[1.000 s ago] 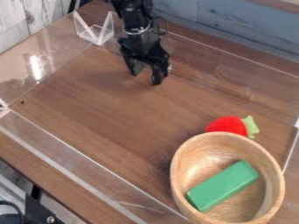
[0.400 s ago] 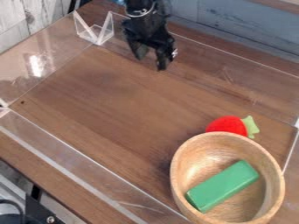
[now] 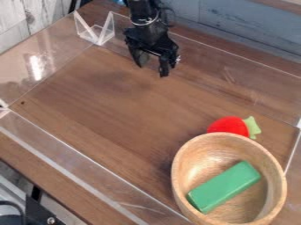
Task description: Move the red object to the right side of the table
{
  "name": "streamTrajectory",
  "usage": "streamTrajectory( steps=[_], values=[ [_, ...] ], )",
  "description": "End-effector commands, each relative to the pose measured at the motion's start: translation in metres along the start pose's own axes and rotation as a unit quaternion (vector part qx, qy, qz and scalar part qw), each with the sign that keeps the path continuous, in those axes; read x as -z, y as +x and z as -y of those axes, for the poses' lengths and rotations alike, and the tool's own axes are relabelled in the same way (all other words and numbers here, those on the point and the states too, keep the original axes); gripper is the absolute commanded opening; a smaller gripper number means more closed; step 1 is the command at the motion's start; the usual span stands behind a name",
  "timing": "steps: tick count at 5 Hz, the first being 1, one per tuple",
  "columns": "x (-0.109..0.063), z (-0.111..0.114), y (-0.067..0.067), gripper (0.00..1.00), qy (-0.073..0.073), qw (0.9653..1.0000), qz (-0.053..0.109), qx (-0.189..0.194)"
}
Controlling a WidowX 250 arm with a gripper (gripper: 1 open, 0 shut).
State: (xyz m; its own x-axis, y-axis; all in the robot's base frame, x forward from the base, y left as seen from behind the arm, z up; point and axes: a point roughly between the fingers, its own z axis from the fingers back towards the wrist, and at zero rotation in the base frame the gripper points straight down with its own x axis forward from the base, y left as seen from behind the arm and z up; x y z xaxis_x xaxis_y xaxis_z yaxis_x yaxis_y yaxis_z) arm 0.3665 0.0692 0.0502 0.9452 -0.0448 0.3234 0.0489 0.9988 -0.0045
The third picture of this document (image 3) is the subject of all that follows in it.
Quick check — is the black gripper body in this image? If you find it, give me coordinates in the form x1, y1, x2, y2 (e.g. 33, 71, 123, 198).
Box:
123, 18, 179, 63

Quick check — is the black cable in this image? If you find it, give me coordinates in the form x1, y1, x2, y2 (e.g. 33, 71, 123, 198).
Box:
0, 200, 27, 225

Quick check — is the clear acrylic back wall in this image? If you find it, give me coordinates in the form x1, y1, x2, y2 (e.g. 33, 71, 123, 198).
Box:
111, 11, 301, 126

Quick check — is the black clamp with screw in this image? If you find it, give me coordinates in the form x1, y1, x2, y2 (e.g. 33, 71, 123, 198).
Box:
24, 196, 65, 225

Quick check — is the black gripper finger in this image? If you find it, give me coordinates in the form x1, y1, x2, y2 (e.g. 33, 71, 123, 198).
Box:
159, 55, 176, 77
128, 45, 150, 68

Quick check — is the wooden bowl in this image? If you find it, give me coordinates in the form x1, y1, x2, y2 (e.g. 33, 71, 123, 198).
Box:
170, 133, 286, 225

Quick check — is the clear acrylic wall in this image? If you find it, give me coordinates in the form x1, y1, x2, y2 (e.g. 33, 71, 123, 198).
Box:
111, 11, 301, 126
0, 109, 191, 225

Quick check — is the red plush tomato toy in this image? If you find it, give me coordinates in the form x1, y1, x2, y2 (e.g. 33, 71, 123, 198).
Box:
207, 116, 262, 139

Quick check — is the green rectangular block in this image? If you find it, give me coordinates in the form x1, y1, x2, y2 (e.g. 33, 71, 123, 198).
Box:
186, 161, 261, 214

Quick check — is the clear acrylic front wall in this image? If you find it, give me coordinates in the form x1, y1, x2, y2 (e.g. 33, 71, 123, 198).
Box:
0, 109, 191, 225

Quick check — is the clear acrylic corner bracket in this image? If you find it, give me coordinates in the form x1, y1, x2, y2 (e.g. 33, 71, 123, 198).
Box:
72, 11, 115, 46

